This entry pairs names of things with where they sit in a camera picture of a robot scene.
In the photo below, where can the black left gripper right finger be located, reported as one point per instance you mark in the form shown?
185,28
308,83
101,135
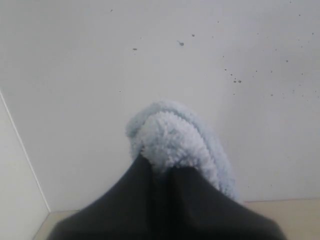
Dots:
198,211

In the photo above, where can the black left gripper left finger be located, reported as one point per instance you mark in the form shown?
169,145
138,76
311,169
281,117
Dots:
135,208

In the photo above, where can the light blue terry towel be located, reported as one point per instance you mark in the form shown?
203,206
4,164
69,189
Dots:
169,135

